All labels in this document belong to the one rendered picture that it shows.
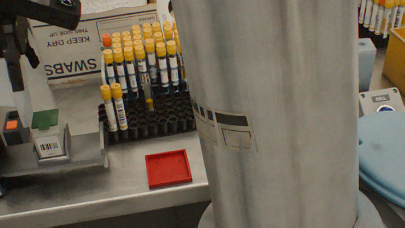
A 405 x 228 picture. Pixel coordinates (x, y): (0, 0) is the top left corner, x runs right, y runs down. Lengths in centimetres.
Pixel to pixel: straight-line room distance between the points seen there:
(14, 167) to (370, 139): 57
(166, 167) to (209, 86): 58
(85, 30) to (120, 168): 29
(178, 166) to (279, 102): 60
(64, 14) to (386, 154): 43
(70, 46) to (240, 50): 80
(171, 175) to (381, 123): 44
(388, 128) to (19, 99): 45
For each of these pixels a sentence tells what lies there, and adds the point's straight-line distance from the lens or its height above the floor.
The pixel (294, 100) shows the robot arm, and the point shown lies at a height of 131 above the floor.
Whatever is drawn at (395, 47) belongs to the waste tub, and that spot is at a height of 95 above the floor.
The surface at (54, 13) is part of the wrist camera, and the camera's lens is 65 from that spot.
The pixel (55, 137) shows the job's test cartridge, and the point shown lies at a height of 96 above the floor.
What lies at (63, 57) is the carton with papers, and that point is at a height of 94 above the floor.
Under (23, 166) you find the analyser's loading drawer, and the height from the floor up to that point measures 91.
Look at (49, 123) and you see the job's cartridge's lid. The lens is 77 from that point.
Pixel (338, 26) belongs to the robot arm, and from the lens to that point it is 22.
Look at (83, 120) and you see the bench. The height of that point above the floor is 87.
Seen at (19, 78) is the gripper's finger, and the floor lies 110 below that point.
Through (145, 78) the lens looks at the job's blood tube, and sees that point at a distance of 83.
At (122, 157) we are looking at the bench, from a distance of 84.
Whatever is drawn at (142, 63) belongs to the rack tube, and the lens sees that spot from 89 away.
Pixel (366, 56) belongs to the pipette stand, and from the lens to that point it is 92.
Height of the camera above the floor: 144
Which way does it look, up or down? 39 degrees down
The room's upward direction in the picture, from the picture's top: 4 degrees counter-clockwise
